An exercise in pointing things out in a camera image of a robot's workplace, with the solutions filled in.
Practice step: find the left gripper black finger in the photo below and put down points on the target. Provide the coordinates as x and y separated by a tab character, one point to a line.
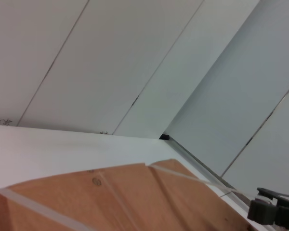
261	211

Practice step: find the brown cardboard box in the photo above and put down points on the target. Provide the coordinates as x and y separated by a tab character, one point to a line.
125	202

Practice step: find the small black corner bracket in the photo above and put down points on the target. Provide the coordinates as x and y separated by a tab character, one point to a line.
164	137

